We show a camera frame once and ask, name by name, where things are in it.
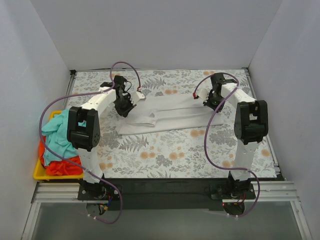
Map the floral table cloth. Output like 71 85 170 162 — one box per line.
66 69 278 180

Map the white t shirt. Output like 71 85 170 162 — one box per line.
115 94 214 135

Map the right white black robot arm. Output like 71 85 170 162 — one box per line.
193 72 269 200

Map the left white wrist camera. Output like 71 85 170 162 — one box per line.
130 91 146 105

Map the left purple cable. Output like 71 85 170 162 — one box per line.
39 61 142 225

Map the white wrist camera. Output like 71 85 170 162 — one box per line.
130 91 146 105
193 88 210 102

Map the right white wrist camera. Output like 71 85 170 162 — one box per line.
193 88 210 102

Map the yellow plastic bin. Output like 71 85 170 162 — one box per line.
33 110 84 181

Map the teal t shirt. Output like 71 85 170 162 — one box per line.
41 109 78 159

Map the orange t shirt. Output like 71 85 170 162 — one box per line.
38 141 83 177

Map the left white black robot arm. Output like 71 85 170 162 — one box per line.
67 75 145 200

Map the aluminium frame rail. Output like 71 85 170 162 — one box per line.
31 181 300 203

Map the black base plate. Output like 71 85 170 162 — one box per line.
77 178 256 211

